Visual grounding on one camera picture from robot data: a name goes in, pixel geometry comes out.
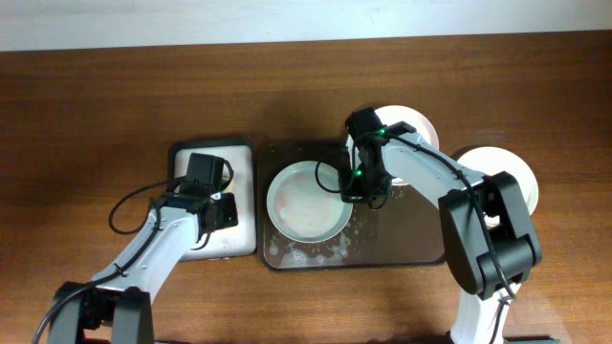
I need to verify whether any pale green plate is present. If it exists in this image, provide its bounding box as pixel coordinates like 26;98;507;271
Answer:
266;161;353;244

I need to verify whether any pink plate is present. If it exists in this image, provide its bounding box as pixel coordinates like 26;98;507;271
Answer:
347;105;445;194

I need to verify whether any cream plate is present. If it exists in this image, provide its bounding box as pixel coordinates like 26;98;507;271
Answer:
453;146;539;215

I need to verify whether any green and yellow sponge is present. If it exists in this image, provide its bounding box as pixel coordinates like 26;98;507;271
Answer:
221;173;234;193

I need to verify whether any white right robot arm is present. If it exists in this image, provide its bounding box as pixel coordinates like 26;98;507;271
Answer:
339;119;542;343

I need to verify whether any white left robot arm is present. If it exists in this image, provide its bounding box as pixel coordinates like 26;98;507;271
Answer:
33;177;238;343

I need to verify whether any small black tray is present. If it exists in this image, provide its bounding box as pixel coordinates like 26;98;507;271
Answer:
167;139;256;261

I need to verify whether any large brown tray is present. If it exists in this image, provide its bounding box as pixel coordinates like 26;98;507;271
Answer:
255;140;445;272

